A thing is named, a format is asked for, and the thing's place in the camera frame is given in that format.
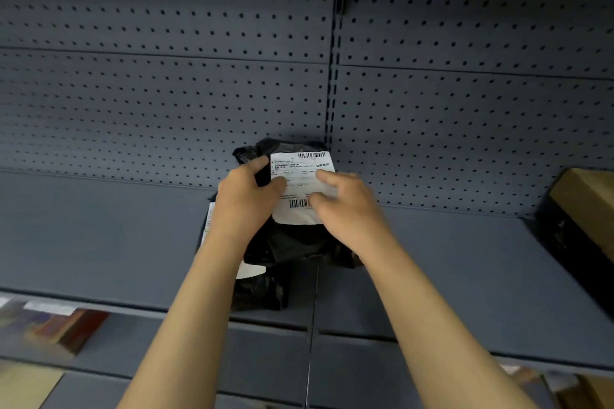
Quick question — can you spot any person's right forearm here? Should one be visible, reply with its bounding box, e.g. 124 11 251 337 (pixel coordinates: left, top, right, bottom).
357 231 541 409

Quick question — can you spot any person's left forearm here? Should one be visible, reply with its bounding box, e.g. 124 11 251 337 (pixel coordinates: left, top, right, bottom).
116 231 257 409

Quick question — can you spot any brown cardboard parcel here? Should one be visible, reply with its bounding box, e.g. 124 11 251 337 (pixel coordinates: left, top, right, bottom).
556 374 614 409

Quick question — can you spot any black parcel bag white label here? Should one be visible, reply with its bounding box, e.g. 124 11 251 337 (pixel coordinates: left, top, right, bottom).
197 193 294 313
232 138 361 269

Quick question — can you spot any person's left hand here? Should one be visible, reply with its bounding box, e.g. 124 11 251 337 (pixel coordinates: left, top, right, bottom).
207 156 287 256

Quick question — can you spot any person's right hand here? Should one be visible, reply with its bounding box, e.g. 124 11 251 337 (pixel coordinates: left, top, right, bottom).
308 169 392 261

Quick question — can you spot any tan cardboard sheet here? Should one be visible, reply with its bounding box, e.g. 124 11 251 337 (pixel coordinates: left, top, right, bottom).
0 358 66 409

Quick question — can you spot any grey metal pegboard shelf unit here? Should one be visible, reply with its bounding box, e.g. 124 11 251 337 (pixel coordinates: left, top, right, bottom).
0 0 614 409

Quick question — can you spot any black plastic bag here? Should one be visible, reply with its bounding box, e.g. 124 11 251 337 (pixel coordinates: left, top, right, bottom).
535 195 614 319

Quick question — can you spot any brown cardboard box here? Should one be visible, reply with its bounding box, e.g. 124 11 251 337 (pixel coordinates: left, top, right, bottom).
549 167 614 262

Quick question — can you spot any colourful printed box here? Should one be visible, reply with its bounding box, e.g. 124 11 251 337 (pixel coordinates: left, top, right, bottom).
0 299 111 358

